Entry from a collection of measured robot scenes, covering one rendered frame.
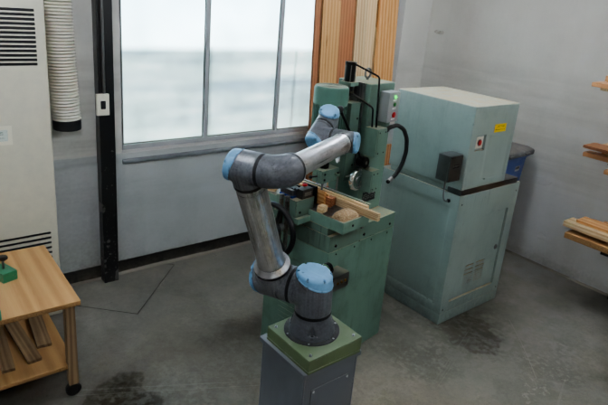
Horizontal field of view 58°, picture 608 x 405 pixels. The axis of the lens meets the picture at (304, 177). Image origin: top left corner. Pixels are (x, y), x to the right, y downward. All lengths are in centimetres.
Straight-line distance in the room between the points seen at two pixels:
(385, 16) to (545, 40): 123
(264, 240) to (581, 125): 304
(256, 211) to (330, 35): 253
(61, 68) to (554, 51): 342
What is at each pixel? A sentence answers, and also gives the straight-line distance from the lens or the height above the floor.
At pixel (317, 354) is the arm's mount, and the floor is 61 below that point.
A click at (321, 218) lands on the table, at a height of 88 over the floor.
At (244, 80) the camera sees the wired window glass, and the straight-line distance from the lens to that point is 413.
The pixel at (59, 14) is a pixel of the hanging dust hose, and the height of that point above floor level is 172.
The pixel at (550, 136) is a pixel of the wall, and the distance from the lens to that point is 467.
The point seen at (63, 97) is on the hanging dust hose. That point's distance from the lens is 334.
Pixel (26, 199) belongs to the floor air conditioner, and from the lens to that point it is 333.
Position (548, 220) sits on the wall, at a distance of 478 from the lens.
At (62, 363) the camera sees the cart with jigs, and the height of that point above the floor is 18.
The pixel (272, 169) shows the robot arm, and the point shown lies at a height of 137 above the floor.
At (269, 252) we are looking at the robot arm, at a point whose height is 98.
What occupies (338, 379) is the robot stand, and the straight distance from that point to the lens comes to 240.
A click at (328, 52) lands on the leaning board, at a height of 152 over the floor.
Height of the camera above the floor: 192
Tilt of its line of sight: 18 degrees down
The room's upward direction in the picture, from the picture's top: 5 degrees clockwise
